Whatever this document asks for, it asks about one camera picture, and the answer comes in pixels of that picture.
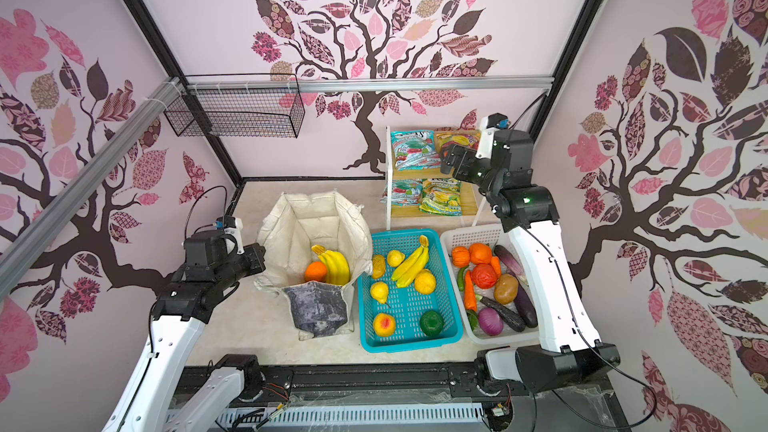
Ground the cream canvas grocery bag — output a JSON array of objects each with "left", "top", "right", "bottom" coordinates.
[{"left": 254, "top": 191, "right": 373, "bottom": 340}]

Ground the orange fruit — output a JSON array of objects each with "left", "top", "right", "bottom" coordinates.
[{"left": 304, "top": 261, "right": 328, "bottom": 283}]

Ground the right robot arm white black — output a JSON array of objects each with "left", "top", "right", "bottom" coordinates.
[{"left": 440, "top": 128, "right": 620, "bottom": 392}]

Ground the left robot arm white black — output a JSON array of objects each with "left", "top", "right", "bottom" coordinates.
[{"left": 104, "top": 229, "right": 265, "bottom": 431}]

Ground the lower yellow green candy bag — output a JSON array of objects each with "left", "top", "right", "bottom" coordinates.
[{"left": 419, "top": 178, "right": 462, "bottom": 216}]

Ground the green white candy bag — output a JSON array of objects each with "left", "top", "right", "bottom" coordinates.
[
  {"left": 392, "top": 179, "right": 423, "bottom": 207},
  {"left": 390, "top": 129, "right": 440, "bottom": 171}
]

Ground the lower green white candy bag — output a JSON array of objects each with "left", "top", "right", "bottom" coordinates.
[{"left": 392, "top": 179, "right": 423, "bottom": 207}]

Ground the white wooden two-tier shelf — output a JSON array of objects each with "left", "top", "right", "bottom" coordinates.
[{"left": 384, "top": 126, "right": 488, "bottom": 231}]

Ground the orange tomato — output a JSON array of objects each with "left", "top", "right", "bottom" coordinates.
[{"left": 469, "top": 243, "right": 493, "bottom": 265}]

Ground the orange bell pepper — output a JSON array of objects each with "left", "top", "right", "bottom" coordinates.
[{"left": 451, "top": 246, "right": 471, "bottom": 269}]

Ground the red tomato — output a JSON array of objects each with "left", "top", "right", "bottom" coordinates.
[{"left": 471, "top": 264, "right": 499, "bottom": 290}]

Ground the brown potato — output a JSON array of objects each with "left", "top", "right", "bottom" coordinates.
[{"left": 494, "top": 274, "right": 519, "bottom": 305}]

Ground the brownish yellow mango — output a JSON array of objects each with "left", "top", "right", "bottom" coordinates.
[{"left": 372, "top": 254, "right": 387, "bottom": 280}]

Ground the orange carrot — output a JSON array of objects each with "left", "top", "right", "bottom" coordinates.
[{"left": 463, "top": 270, "right": 478, "bottom": 313}]

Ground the white plastic vegetable basket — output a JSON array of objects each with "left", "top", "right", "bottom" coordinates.
[{"left": 440, "top": 224, "right": 540, "bottom": 349}]

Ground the teal plastic fruit basket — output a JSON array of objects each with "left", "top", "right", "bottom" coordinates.
[{"left": 357, "top": 229, "right": 464, "bottom": 353}]

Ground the purple eggplant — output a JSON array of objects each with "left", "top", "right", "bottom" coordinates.
[{"left": 494, "top": 245, "right": 538, "bottom": 328}]

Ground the purple red onion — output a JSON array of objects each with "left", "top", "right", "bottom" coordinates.
[{"left": 478, "top": 307, "right": 504, "bottom": 337}]

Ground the green bell pepper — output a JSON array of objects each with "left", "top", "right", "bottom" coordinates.
[{"left": 419, "top": 310, "right": 445, "bottom": 338}]

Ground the dark long eggplant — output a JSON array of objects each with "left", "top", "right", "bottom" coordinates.
[{"left": 475, "top": 294, "right": 526, "bottom": 332}]

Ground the red yellow peach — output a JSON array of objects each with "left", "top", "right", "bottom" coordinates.
[{"left": 373, "top": 313, "right": 397, "bottom": 338}]

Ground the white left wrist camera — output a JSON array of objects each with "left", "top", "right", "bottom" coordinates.
[{"left": 216, "top": 215, "right": 244, "bottom": 255}]

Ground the white slotted cable duct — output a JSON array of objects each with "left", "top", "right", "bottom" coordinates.
[{"left": 213, "top": 403, "right": 485, "bottom": 431}]

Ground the black wire wall basket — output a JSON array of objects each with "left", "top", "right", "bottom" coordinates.
[{"left": 164, "top": 72, "right": 305, "bottom": 139}]

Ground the aluminium frame bar left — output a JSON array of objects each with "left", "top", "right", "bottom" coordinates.
[{"left": 1, "top": 77, "right": 182, "bottom": 297}]

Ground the aluminium frame bar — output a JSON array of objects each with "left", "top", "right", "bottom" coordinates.
[
  {"left": 1, "top": 77, "right": 182, "bottom": 297},
  {"left": 186, "top": 75, "right": 554, "bottom": 93}
]

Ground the aluminium frame bar rear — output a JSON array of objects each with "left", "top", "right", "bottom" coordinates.
[{"left": 186, "top": 75, "right": 554, "bottom": 93}]

